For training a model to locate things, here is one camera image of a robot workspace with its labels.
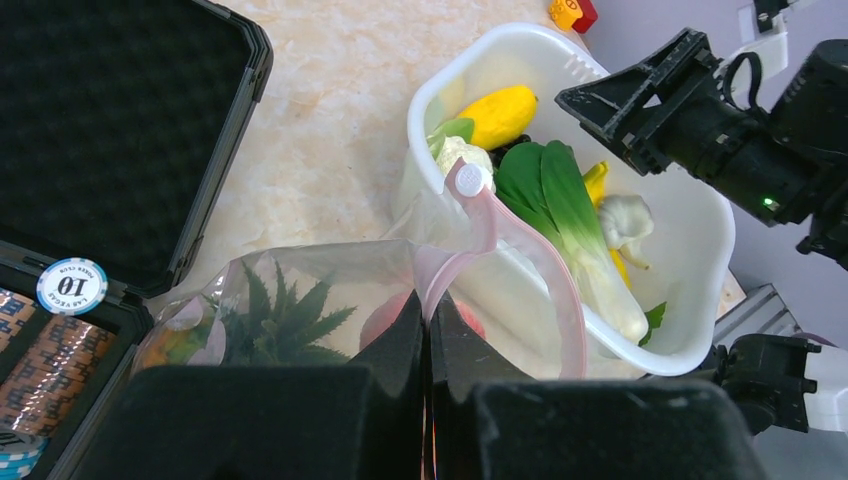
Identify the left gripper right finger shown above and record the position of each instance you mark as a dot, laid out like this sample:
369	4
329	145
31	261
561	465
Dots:
488	420

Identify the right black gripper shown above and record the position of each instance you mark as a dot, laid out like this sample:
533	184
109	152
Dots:
664	109

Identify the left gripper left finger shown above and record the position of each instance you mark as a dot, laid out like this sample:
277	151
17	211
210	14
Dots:
360	420

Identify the white oval plastic basket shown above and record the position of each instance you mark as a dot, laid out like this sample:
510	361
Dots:
694	233

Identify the clear pink-dotted zip bag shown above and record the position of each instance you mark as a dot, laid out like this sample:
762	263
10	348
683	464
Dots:
371	291

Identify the toy pineapple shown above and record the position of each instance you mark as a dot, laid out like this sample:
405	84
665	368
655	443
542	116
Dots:
281	328

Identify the orange toy tangerine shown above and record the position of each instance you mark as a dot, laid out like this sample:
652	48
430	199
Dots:
169	347

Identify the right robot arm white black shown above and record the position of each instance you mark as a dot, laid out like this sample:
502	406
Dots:
790	166

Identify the yellow toy bell pepper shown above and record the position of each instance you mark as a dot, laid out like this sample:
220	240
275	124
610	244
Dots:
595	183

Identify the green toy bok choy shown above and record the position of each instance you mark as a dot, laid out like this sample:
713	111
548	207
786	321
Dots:
543	186

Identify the white toy garlic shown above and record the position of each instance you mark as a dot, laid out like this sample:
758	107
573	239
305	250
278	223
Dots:
632	222

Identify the red toy piece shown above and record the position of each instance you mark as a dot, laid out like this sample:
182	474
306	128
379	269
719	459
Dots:
588	16

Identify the orange toy piece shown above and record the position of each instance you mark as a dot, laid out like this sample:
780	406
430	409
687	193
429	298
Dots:
565	13

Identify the white toy cauliflower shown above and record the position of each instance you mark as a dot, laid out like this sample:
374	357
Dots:
464	156

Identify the white blue poker chip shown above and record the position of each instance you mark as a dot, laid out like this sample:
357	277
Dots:
71	286

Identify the black poker chip case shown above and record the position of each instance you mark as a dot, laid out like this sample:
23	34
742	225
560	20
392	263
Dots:
119	123

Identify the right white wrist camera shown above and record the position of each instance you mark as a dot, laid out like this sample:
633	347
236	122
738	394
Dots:
763	31

